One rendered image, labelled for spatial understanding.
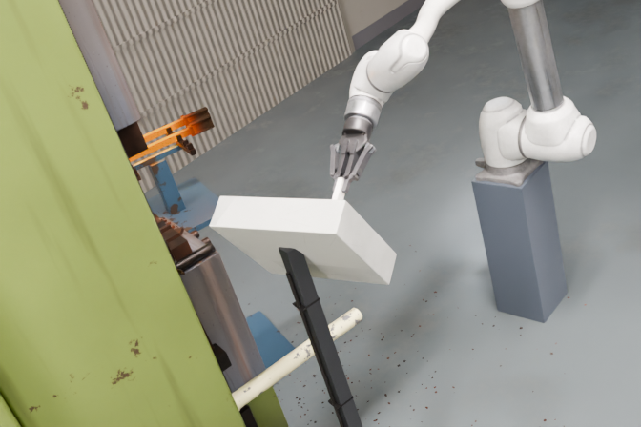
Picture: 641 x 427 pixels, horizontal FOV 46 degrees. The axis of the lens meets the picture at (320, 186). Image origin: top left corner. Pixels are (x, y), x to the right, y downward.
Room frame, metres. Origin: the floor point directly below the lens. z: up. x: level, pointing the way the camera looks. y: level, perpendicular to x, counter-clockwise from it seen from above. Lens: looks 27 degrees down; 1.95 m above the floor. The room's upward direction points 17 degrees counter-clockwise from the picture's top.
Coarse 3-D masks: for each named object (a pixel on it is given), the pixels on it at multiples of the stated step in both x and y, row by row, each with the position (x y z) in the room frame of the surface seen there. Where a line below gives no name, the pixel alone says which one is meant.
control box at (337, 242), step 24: (216, 216) 1.54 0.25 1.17; (240, 216) 1.50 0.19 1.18; (264, 216) 1.46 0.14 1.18; (288, 216) 1.42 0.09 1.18; (312, 216) 1.39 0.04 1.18; (336, 216) 1.36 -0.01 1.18; (360, 216) 1.41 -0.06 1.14; (240, 240) 1.53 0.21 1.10; (264, 240) 1.48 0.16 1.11; (288, 240) 1.43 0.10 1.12; (312, 240) 1.39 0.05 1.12; (336, 240) 1.35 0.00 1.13; (360, 240) 1.38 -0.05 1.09; (264, 264) 1.60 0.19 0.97; (312, 264) 1.49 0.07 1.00; (336, 264) 1.45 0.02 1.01; (360, 264) 1.40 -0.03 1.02; (384, 264) 1.44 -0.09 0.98
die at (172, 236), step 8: (168, 224) 1.93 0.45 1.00; (168, 232) 1.90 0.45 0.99; (176, 232) 1.88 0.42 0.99; (168, 240) 1.86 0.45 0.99; (176, 240) 1.85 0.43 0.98; (184, 240) 1.84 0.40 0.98; (176, 248) 1.82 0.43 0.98; (184, 248) 1.83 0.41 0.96; (176, 256) 1.81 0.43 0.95; (184, 256) 1.82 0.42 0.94
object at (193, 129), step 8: (200, 120) 2.61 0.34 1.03; (208, 120) 2.62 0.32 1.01; (192, 128) 2.58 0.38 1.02; (200, 128) 2.61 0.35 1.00; (208, 128) 2.61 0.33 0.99; (168, 136) 2.58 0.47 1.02; (184, 136) 2.58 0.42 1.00; (152, 144) 2.55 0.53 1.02; (160, 144) 2.55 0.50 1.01; (168, 144) 2.56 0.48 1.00; (144, 152) 2.52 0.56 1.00
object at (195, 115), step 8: (192, 112) 2.74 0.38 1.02; (200, 112) 2.74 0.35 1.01; (208, 112) 2.75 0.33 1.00; (176, 120) 2.72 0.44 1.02; (184, 120) 2.70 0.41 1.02; (192, 120) 2.72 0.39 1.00; (160, 128) 2.69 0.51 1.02; (176, 128) 2.69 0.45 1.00; (144, 136) 2.65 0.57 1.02; (152, 136) 2.66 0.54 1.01
